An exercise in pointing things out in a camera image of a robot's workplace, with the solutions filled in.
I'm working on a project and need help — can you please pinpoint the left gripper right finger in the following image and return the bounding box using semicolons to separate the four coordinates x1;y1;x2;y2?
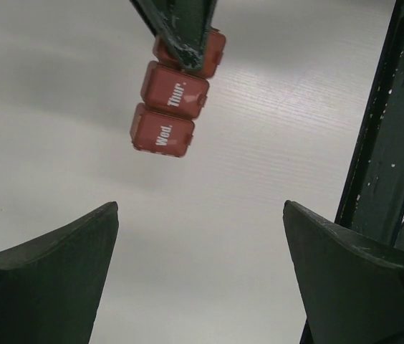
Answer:
283;201;404;344

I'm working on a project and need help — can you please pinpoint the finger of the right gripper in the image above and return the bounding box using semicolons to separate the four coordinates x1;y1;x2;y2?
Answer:
131;0;217;71
335;1;404;251

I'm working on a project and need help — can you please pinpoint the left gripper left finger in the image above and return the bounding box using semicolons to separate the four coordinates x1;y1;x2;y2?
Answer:
0;201;118;343

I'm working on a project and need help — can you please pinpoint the red pill organizer box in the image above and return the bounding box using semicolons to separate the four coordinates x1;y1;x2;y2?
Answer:
130;28;226;158

